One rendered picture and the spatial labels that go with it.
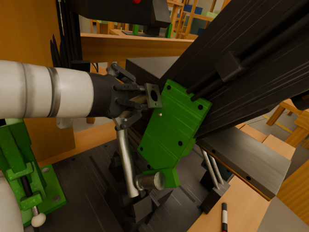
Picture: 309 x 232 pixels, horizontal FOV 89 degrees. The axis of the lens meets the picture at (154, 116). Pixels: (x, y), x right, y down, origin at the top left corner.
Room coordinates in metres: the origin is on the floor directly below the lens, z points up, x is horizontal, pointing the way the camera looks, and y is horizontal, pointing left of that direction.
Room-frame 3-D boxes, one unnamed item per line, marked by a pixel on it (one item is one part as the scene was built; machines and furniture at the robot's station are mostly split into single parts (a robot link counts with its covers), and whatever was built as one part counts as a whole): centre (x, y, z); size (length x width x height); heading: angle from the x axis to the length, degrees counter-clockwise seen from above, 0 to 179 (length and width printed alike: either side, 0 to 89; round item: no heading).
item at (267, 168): (0.40, -0.19, 1.11); 0.39 x 0.16 x 0.03; 49
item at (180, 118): (0.31, -0.06, 1.17); 0.13 x 0.12 x 0.20; 139
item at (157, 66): (0.58, -0.03, 1.07); 0.30 x 0.18 x 0.34; 139
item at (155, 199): (0.31, 0.00, 0.92); 0.22 x 0.11 x 0.11; 49
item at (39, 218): (0.15, 0.22, 0.96); 0.06 x 0.03 x 0.06; 49
